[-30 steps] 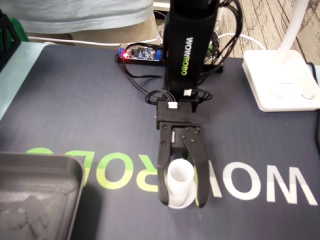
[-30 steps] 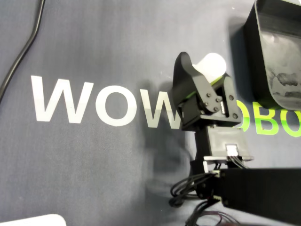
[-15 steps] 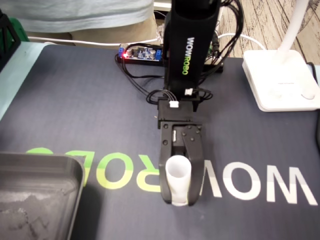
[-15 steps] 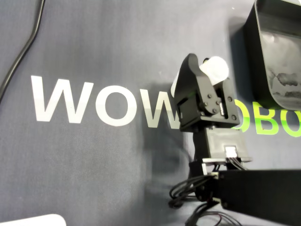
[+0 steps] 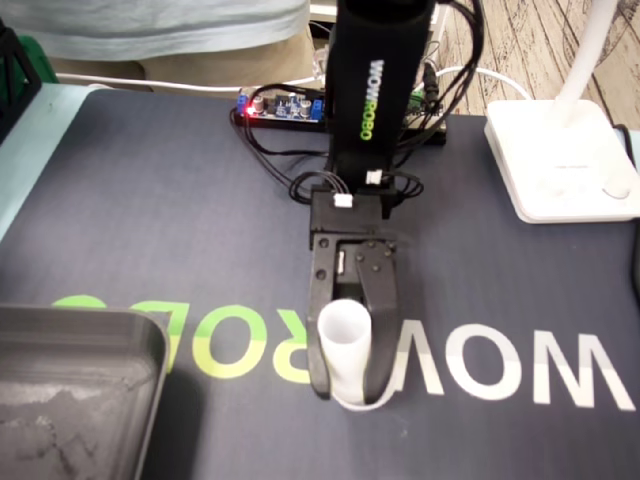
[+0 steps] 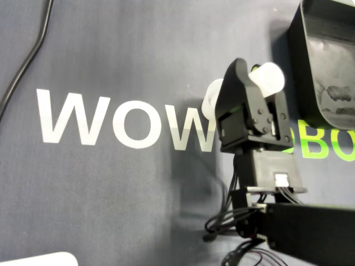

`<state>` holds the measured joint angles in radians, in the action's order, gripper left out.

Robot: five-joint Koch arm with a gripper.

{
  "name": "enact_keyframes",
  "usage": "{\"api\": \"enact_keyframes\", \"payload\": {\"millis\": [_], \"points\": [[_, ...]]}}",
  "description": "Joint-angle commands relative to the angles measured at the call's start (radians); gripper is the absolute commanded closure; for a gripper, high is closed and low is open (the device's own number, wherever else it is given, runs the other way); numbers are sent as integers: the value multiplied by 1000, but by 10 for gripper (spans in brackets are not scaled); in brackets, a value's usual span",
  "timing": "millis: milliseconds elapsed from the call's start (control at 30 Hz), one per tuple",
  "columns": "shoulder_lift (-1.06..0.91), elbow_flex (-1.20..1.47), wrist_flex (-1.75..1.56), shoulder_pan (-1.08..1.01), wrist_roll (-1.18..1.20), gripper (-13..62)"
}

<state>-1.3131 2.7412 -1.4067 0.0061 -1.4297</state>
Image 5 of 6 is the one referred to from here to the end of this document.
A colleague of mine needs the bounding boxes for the thin black board wires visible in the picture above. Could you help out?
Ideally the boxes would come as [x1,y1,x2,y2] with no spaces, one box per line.
[240,117,334,194]

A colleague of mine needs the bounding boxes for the dark grey printed desk mat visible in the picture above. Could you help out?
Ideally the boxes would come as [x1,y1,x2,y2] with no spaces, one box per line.
[0,88,640,480]

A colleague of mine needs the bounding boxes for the white desk lamp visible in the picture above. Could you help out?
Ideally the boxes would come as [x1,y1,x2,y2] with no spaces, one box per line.
[483,0,640,225]

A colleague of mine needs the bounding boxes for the black truss frame stand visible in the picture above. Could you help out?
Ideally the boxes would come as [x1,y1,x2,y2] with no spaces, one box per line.
[0,17,42,144]

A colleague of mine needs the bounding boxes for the blue circuit board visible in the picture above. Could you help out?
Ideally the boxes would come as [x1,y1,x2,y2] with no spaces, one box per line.
[234,87,326,124]

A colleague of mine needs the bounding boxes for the black gripper servo cable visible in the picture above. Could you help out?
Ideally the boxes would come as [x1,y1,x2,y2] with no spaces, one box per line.
[384,171,426,202]

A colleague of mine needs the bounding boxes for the black cable bundle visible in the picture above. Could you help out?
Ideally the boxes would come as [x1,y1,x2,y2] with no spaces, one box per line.
[424,0,487,132]

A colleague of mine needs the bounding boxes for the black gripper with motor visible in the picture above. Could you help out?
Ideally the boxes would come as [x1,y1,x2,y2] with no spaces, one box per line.
[307,229,402,406]

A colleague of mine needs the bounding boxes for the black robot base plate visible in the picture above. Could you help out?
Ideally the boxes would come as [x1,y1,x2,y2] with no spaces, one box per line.
[232,107,447,147]

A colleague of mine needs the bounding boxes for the black plastic tray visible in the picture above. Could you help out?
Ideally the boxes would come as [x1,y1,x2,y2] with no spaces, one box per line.
[0,305,170,480]

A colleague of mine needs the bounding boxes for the white plastic flanged tube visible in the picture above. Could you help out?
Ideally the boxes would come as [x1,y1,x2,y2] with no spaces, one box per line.
[317,299,396,412]

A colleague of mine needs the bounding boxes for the white power cable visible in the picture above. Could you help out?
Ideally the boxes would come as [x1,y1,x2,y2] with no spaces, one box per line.
[54,66,534,101]

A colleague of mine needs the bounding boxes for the person in light shirt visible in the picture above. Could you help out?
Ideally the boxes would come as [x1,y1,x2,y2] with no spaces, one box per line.
[0,0,330,94]

